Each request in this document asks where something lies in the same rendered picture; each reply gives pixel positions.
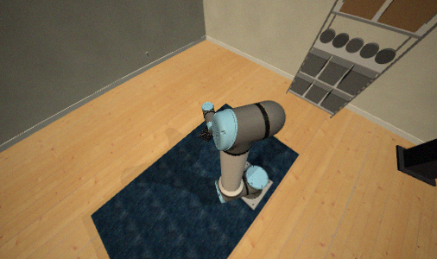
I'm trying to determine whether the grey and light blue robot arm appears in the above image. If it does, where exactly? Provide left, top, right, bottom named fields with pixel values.
left=202, top=100, right=286, bottom=203

